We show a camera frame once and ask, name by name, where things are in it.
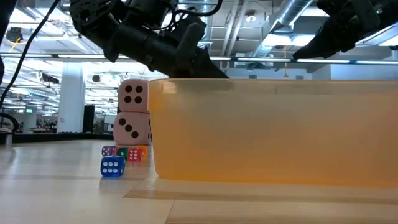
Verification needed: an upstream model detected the orange translucent plastic bin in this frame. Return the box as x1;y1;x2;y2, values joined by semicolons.
148;77;398;190

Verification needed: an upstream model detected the small blue die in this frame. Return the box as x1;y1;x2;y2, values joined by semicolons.
99;155;126;179

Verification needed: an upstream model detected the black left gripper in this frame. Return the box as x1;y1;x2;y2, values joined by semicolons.
105;22;230;80

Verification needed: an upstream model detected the small purple die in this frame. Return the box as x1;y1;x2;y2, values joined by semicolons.
101;145;117;157

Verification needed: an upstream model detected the black ceiling dome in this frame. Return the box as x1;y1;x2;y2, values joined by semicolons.
6;27;24;44

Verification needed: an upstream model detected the silver ceiling duct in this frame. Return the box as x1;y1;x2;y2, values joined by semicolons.
248;0;315;71

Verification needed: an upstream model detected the black cabinet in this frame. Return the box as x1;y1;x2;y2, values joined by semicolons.
83;105;95;134

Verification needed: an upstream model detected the white building pillar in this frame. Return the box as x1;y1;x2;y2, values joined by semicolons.
57;63;86;134

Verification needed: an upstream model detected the large pink foam die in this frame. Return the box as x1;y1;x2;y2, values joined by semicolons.
113;111;153;146
118;78;150;114

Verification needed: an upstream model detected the small green die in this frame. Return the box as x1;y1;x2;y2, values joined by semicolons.
116;146;130;161

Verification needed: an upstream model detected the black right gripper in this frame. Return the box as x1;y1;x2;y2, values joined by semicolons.
291;0;382;60

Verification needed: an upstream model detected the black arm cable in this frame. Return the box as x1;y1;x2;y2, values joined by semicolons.
0;0;60;108

